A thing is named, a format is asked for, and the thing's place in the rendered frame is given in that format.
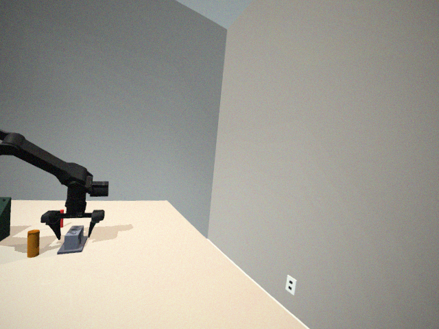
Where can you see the orange cylinder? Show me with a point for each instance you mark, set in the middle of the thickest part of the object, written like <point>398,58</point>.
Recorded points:
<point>33,243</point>

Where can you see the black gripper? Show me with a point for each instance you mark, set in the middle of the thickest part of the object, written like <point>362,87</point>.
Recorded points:
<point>75,209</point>

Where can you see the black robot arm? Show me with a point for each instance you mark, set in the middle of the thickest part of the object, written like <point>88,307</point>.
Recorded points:
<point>78,180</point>

